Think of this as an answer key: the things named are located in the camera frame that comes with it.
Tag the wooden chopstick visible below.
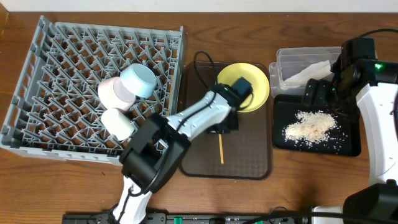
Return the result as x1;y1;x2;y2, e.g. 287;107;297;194
218;134;224;164

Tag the white napkin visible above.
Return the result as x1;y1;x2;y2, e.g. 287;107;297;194
284;60;331;85

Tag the light blue plastic bowl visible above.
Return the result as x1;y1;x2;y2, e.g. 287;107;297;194
120;63;157;98

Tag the cream plastic cup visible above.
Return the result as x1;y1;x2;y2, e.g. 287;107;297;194
101;108;135;141

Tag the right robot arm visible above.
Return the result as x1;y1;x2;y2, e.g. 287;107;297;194
302;35;397;223

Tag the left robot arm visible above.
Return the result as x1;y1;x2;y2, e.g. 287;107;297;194
112;77;254;223

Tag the clear plastic waste bin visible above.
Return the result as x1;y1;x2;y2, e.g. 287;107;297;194
269;47;349;98

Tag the black food waste tray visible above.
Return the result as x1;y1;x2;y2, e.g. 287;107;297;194
272;95;361;157

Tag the pile of rice grains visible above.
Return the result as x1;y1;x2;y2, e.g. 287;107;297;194
282;111;342;147

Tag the brown serving tray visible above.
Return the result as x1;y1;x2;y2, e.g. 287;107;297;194
177;60;274;180

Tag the yellow plastic plate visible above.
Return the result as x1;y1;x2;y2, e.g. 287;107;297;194
217;63;270;113

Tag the grey plastic dish rack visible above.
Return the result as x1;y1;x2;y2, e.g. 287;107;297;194
1;17;187;165

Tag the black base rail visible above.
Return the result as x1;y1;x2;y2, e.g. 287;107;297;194
60;210;312;224

